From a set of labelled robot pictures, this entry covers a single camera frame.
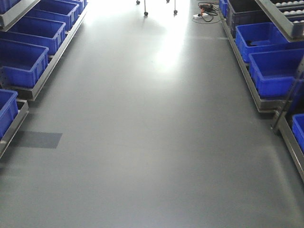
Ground right steel shelf rack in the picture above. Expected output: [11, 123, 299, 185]
[219, 0, 304, 175]

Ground steel shelf rack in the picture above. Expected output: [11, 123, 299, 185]
[219, 0, 304, 175]
[0, 8, 87, 156]

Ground left steel shelf rack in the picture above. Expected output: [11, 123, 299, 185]
[0, 8, 87, 156]

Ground wheeled stand legs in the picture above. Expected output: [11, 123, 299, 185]
[134, 0, 179, 17]

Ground blue crate right middle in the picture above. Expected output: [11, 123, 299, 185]
[235, 22, 304, 63]

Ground blue crate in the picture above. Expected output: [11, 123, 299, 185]
[235, 22, 304, 63]
[0, 89, 18, 139]
[0, 17, 66, 55]
[249, 48, 304, 99]
[26, 0, 79, 31]
[0, 39, 49, 88]

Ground blue crate right near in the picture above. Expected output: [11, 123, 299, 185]
[249, 48, 304, 99]

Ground dark crate right far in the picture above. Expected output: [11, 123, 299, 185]
[226, 0, 270, 38]

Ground blue crate left nearest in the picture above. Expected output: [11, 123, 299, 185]
[0, 89, 18, 139]

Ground blue crate right lowest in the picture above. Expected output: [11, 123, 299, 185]
[292, 114, 304, 153]

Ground power strip with cables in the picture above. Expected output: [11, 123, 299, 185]
[192, 0, 221, 24]

